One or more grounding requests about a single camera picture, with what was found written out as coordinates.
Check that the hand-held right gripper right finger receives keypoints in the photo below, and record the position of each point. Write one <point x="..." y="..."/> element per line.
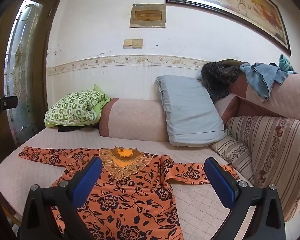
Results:
<point x="218" y="183"/>

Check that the teal knitted cloth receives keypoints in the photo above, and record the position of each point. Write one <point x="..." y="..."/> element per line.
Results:
<point x="285" y="63"/>

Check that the pink bolster cushion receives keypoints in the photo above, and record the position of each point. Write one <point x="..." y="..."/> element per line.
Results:
<point x="135" y="120"/>

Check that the blue garment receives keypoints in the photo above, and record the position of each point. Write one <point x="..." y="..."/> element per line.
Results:
<point x="260" y="80"/>

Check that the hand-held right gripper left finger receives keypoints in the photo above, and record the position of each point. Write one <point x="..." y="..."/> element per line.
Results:
<point x="87" y="182"/>

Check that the striped beige blanket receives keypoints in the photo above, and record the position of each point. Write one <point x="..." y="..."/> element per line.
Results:
<point x="272" y="150"/>

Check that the beige light switch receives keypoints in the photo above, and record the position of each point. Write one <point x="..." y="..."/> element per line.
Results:
<point x="128" y="43"/>
<point x="137" y="43"/>

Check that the wooden door with patterned glass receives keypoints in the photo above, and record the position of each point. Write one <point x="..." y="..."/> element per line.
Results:
<point x="22" y="55"/>

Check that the dark furry garment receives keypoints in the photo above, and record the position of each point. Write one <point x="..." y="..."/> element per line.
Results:
<point x="217" y="80"/>

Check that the light blue pillow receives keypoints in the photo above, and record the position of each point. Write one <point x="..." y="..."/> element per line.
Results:
<point x="190" y="110"/>

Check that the orange floral shirt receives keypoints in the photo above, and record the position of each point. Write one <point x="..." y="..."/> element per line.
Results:
<point x="130" y="205"/>

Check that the beige wall panel box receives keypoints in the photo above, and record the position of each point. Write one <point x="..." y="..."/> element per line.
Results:
<point x="147" y="16"/>

